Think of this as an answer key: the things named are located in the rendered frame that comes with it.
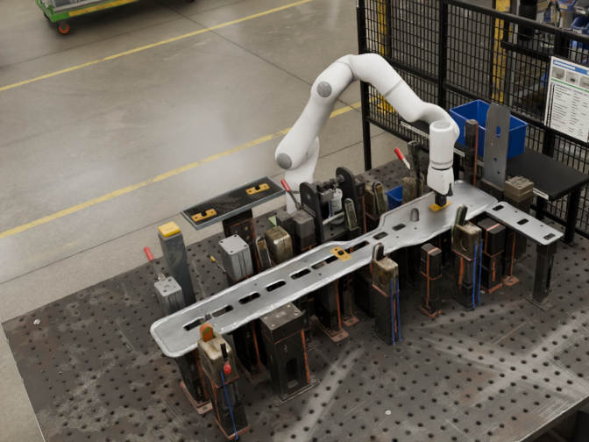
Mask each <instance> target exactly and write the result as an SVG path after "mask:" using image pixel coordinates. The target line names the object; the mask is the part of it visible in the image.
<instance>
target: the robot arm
mask: <svg viewBox="0 0 589 442"><path fill-rule="evenodd" d="M358 80H361V81H364V82H369V83H371V84H372V85H373V86H374V87H375V88H376V90H378V91H379V93H380V94H381V95H382V96H383V97H384V98H385V99H386V100H387V101H388V102H389V103H390V104H391V105H392V106H393V108H394V109H395V110H396V111H397V112H398V113H399V114H400V115H401V116H402V117H403V118H404V119H405V120H406V121H408V122H415V121H416V120H422V121H425V122H427V123H428V124H430V127H429V169H428V179H427V183H428V185H429V186H430V187H431V188H433V190H434V195H435V204H437V203H438V202H439V206H440V207H442V206H444V205H446V204H447V196H453V193H452V190H453V188H454V178H453V170H452V164H453V147H454V144H455V142H456V140H457V139H458V136H459V133H460V131H459V128H458V125H457V124H456V123H455V121H454V120H453V119H452V118H451V117H450V116H449V115H448V113H447V112H446V111H445V110H443V109H442V108H440V107H439V106H437V105H434V104H432V103H425V102H423V101H421V100H420V99H419V97H418V96H417V95H416V94H415V93H414V92H413V90H412V89H411V88H410V87H409V86H408V85H407V84H406V83H405V82H404V81H403V80H402V79H401V77H400V76H399V75H398V74H397V73H396V72H395V71H394V69H393V68H392V67H391V66H390V65H389V64H388V63H387V61H386V60H385V59H383V58H382V57H381V56H379V55H377V54H375V53H366V54H361V55H352V54H349V55H346V56H344V57H342V58H340V59H338V60H337V61H335V62H334V63H333V64H331V65H330V66H329V67H328V68H327V69H325V70H324V71H323V72H322V73H321V74H320V75H319V76H318V77H317V79H316V81H315V82H314V84H313V86H312V89H311V96H310V99H309V102H308V103H307V105H306V107H305V109H304V111H303V113H302V114H301V116H300V117H299V119H298V120H297V121H296V123H295V124H294V126H293V127H292V129H291V130H290V131H289V132H288V134H287V135H286V137H285V138H284V139H283V140H282V141H281V142H280V144H279V145H278V147H277V149H276V152H275V160H276V162H277V164H278V165H279V167H281V168H282V169H285V170H287V171H286V173H285V180H286V182H287V184H288V186H289V187H290V188H291V191H292V193H293V195H294V197H295V199H296V200H297V202H298V203H299V202H300V203H301V198H300V190H299V186H300V183H301V182H308V183H309V184H310V183H312V182H313V173H314V169H315V166H316V161H317V157H318V153H319V139H318V137H317V136H318V134H319V133H320V131H321V130H322V129H323V127H324V126H325V124H326V122H327V121H328V119H329V117H330V115H331V113H332V111H333V108H334V103H335V102H336V100H337V98H338V97H339V95H340V94H341V93H342V92H343V91H344V90H345V89H346V88H347V87H348V86H349V85H350V84H351V83H352V82H355V81H358ZM286 201H287V212H288V213H289V214H290V213H293V212H295V211H297V209H296V208H295V202H294V201H293V199H292V198H291V196H290V195H289V194H288V193H287V192H286Z"/></svg>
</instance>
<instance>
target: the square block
mask: <svg viewBox="0 0 589 442"><path fill-rule="evenodd" d="M533 184H534V183H533V182H532V181H530V180H528V179H526V178H524V177H522V176H520V175H517V176H516V177H514V178H512V179H510V180H508V181H505V187H504V202H506V203H509V204H511V205H512V206H514V207H515V208H517V209H519V210H521V211H523V212H525V213H527V214H529V213H530V205H531V197H532V196H533ZM527 222H528V220H527V219H523V220H521V221H519V222H518V225H523V224H525V223H527ZM526 247H527V238H526V237H524V236H522V235H521V234H520V233H518V232H516V233H515V242H514V260H513V265H514V264H516V263H518V262H520V261H522V260H524V259H526V258H527V255H525V253H526Z"/></svg>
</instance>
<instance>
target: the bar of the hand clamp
mask: <svg viewBox="0 0 589 442"><path fill-rule="evenodd" d="M407 145H408V159H409V167H410V174H411V177H413V178H414V179H415V185H416V178H415V173H416V175H417V176H418V177H419V180H418V182H422V174H421V166H420V158H419V151H420V150H421V149H422V145H421V144H418V142H417V141H415V140H413V141H410V142H408V143H407Z"/></svg>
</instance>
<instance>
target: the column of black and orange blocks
mask: <svg viewBox="0 0 589 442"><path fill-rule="evenodd" d="M478 132H479V122H478V121H476V120H474V119H471V120H470V119H469V120H467V121H465V147H464V149H463V151H464V152H465V161H464V170H465V171H464V180H463V181H465V182H468V183H470V184H471V185H472V186H474V187H475V185H476V167H477V150H478Z"/></svg>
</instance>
